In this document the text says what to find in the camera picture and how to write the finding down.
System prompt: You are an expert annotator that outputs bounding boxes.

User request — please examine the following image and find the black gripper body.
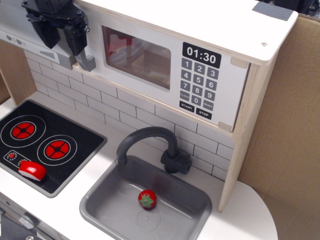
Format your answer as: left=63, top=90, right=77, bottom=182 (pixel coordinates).
left=21, top=0, right=90, bottom=32

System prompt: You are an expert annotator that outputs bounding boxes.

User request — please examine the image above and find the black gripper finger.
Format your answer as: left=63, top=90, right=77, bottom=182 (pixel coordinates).
left=29, top=19, right=61, bottom=49
left=63, top=25, right=87, bottom=56

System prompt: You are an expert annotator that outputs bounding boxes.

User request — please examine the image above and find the white toy microwave door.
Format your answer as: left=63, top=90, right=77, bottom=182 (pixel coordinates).
left=84, top=8, right=250, bottom=132

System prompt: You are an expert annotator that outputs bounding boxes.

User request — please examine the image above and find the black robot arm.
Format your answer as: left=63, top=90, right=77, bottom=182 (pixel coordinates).
left=21, top=0, right=89, bottom=56

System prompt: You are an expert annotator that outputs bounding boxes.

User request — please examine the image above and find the white wooden microwave cabinet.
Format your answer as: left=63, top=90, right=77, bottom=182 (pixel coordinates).
left=75, top=0, right=298, bottom=212

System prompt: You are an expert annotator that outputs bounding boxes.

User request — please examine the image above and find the grey range hood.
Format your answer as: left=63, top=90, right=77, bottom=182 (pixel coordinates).
left=0, top=0, right=77, bottom=71

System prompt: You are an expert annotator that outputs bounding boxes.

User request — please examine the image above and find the black toy stovetop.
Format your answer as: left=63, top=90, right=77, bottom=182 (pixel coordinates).
left=0, top=100, right=107, bottom=198

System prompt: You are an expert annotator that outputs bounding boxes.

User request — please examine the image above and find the red white toy sushi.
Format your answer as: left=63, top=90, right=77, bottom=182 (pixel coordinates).
left=18, top=160, right=47, bottom=182

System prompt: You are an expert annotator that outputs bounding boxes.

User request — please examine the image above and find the dark grey toy faucet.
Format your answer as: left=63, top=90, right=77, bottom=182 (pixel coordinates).
left=115, top=126, right=193, bottom=175

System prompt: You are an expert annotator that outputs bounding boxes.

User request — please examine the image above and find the grey plastic sink basin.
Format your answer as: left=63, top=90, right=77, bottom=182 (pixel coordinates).
left=79, top=156, right=212, bottom=240

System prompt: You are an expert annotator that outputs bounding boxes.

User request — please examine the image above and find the red toy strawberry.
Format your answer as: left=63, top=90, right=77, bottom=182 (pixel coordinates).
left=138, top=189, right=157, bottom=209

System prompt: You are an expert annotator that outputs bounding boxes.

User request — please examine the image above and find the brown cardboard panel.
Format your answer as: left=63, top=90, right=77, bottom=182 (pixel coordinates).
left=239, top=15, right=320, bottom=240

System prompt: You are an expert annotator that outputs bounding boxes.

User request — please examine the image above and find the grey oven front handle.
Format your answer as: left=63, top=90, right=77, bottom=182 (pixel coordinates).
left=0, top=193, right=67, bottom=240

